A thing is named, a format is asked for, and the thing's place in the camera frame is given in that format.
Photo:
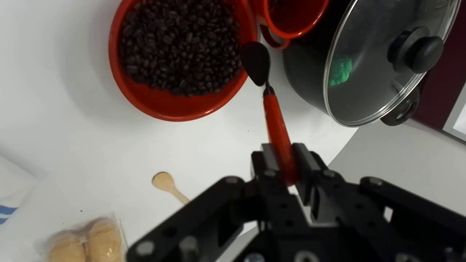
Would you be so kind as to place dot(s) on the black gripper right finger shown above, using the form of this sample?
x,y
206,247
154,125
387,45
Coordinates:
x,y
388,208

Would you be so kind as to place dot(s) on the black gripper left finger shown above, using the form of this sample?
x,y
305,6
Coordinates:
x,y
213,204

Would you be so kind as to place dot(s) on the red bowl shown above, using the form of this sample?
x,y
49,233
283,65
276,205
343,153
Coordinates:
x,y
161,103

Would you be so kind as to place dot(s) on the dark coffee beans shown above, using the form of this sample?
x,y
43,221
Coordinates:
x,y
180,44

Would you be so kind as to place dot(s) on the small pale spoon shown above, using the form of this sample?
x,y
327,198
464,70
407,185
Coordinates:
x,y
168,185

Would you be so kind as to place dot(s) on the glass pot lid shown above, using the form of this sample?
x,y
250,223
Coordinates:
x,y
374,73

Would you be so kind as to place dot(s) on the white desk maroon side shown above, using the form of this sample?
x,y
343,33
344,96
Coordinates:
x,y
445,81

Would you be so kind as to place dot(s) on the black cooking pot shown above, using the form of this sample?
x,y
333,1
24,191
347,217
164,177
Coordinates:
x,y
307,73

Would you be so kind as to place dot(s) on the red enamel mug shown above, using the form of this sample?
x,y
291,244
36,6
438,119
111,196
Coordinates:
x,y
296,19

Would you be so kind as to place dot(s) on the white towel blue print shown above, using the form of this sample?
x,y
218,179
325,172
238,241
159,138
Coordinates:
x,y
8,204

